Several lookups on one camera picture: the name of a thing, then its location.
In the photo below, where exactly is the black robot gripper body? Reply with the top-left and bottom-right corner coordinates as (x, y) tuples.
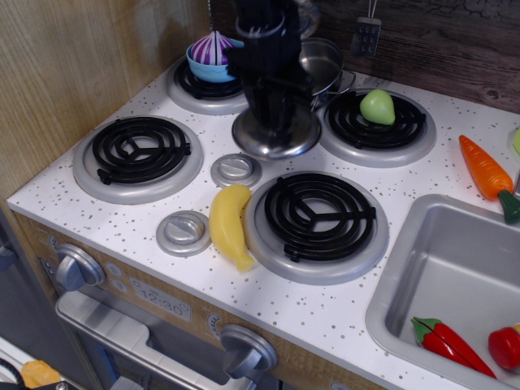
(226, 1), (314, 98)

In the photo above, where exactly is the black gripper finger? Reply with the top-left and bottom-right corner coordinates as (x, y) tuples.
(242, 72), (275, 122)
(275, 83), (312, 131)

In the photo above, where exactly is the steel pot lid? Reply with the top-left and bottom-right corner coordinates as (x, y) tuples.
(232, 108), (322, 160)

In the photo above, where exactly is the small steel pot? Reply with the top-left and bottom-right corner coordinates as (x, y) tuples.
(299, 37), (356, 109)

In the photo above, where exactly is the hanging steel skimmer spoon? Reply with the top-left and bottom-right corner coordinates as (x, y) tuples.
(296, 0), (321, 39)

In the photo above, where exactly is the blue toy bowl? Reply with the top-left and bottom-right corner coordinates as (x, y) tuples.
(186, 44), (236, 84)

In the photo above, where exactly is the back left stove burner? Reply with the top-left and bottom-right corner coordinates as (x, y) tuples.
(166, 56), (249, 115)

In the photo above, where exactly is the stove burner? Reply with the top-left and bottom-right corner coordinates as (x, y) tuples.
(166, 56), (249, 115)
(317, 89), (436, 168)
(245, 171), (389, 285)
(72, 115), (204, 205)

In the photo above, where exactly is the back right stove burner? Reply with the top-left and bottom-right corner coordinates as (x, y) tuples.
(317, 89), (436, 168)

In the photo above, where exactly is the purple toy onion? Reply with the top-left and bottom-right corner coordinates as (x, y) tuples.
(189, 31), (244, 66)

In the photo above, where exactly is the silver stovetop knob middle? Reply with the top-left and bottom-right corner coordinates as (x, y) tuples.
(210, 154), (262, 188)

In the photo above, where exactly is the silver stovetop knob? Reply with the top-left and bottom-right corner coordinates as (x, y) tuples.
(210, 154), (262, 188)
(156, 210), (211, 257)

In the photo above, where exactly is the green toy pear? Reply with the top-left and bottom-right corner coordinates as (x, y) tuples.
(359, 89), (396, 125)

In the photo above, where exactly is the hanging steel slotted spatula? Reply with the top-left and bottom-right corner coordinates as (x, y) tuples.
(350, 0), (382, 58)

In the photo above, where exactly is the yellow toy banana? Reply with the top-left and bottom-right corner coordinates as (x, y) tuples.
(209, 184), (254, 272)

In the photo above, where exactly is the front right stove burner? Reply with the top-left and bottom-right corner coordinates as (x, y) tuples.
(245, 171), (389, 285)

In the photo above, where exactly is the front left stove burner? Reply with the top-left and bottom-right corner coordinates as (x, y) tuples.
(72, 115), (204, 205)

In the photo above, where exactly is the silver stovetop knob front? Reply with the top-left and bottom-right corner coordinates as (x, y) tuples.
(156, 210), (211, 257)

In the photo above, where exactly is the orange toy carrot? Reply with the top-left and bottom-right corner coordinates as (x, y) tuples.
(458, 135), (519, 224)

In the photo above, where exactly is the grey toy sink basin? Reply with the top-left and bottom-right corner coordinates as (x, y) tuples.
(366, 194), (519, 389)

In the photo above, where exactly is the light green toy piece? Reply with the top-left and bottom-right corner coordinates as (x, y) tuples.
(512, 128), (520, 155)

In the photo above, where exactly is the right silver oven knob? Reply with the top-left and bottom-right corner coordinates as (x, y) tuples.
(220, 324), (279, 379)

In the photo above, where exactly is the silver oven knob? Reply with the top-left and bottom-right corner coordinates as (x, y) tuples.
(56, 243), (106, 292)
(220, 324), (279, 379)

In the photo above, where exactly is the left silver oven knob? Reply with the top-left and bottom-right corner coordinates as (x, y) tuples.
(56, 243), (106, 292)

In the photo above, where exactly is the red toy chili pepper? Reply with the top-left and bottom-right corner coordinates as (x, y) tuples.
(410, 317), (496, 379)

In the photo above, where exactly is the red toy tomato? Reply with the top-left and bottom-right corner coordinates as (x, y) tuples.
(488, 323), (519, 370)

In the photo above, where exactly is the yellow object lower left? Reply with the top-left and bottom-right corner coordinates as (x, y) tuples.
(21, 360), (61, 388)

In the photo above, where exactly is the silver oven door handle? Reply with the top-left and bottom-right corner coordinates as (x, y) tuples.
(55, 292), (257, 389)

